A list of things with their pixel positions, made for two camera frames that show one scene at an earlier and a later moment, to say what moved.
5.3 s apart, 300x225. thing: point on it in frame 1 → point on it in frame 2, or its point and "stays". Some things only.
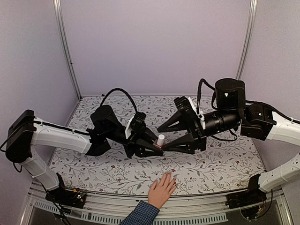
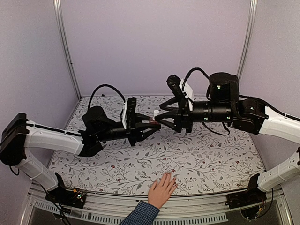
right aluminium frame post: [248, 39] stays
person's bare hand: [158, 193] stays
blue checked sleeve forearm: [144, 213] stays
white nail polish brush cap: [160, 140] → [155, 114]
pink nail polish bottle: [159, 147] → [154, 122]
